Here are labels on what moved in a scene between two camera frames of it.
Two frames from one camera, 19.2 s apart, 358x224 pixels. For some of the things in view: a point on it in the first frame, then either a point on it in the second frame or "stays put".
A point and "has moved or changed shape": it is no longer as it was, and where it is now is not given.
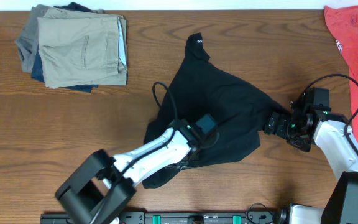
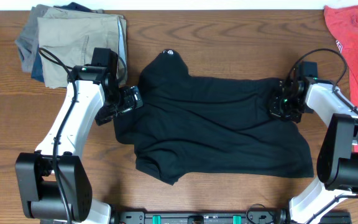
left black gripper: (211, 137) → (124, 101)
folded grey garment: (27, 42) stays put
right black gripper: (284, 121) → (275, 109)
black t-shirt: (240, 109) has moved or changed shape
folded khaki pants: (80, 48) stays put
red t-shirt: (355, 29) stays put
